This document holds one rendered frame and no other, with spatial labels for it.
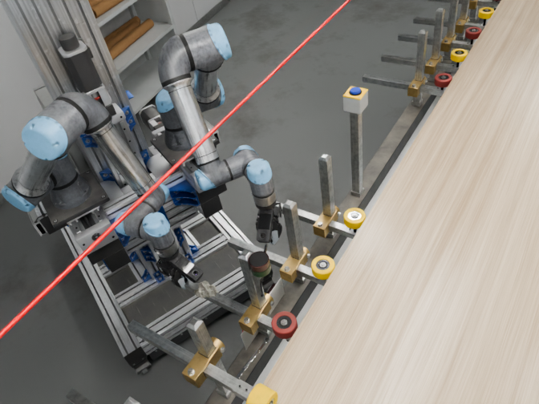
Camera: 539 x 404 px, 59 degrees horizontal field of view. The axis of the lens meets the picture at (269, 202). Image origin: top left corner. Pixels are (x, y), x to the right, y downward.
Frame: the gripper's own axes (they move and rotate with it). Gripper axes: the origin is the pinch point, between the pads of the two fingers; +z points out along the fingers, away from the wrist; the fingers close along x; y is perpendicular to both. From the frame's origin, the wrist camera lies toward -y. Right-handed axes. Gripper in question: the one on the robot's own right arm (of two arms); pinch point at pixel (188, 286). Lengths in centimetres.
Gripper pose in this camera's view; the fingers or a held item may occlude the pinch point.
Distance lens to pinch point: 177.9
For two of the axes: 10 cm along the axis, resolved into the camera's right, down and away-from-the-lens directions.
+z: 1.4, 7.0, 7.0
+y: -8.4, -2.9, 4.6
